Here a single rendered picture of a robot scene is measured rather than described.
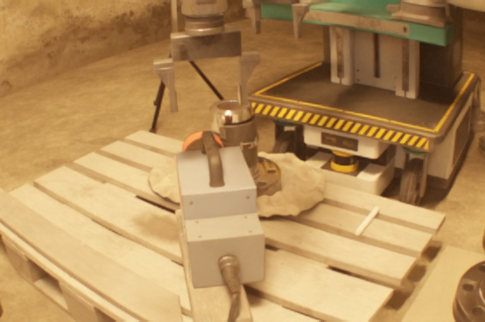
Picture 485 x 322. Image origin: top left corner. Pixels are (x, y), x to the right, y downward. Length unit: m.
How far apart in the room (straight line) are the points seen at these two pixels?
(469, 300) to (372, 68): 1.16
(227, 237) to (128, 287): 0.30
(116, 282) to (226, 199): 0.33
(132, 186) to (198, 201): 0.65
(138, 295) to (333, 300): 0.41
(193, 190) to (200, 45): 0.27
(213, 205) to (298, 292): 0.28
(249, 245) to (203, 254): 0.08
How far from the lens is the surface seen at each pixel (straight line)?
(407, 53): 1.85
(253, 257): 1.04
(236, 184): 1.07
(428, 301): 1.39
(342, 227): 1.42
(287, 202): 1.48
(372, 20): 1.66
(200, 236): 1.01
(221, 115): 1.48
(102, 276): 1.25
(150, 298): 1.16
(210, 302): 1.03
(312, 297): 1.17
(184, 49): 1.01
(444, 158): 1.83
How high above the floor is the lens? 0.87
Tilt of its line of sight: 23 degrees down
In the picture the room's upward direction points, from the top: 3 degrees counter-clockwise
